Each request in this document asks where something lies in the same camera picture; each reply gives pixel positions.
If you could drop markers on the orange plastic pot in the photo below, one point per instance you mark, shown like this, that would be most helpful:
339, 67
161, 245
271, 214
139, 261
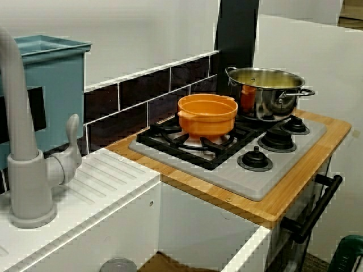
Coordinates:
207, 124

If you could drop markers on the black stove grate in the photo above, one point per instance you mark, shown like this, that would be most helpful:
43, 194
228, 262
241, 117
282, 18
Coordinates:
211, 164

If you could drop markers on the gray stove top plate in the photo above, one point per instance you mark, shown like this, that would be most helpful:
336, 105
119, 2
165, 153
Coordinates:
241, 184

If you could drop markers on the black stove knob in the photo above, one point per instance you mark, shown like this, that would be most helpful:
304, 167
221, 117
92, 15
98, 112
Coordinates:
295, 126
256, 161
279, 139

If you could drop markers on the stainless steel pot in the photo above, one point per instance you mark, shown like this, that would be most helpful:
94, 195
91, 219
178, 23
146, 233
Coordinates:
263, 105

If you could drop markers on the white toy sink unit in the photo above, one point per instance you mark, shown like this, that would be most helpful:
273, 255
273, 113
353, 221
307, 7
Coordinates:
113, 209

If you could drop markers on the wooden countertop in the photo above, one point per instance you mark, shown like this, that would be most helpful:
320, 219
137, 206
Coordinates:
283, 204

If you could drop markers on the blue plastic bin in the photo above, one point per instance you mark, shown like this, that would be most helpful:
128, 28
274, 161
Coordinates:
62, 85

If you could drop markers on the gray sink drain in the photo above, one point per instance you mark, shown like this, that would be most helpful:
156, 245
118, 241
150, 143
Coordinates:
119, 265

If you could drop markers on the white toy oven front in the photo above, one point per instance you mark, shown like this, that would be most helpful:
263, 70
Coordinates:
285, 255

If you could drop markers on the gray plastic faucet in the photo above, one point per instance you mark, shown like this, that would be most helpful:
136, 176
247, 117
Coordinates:
22, 175

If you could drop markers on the green clamp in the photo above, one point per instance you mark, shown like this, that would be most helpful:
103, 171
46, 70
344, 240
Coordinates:
347, 255

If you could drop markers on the brown cardboard box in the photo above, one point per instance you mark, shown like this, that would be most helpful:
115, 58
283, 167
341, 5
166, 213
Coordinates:
351, 14

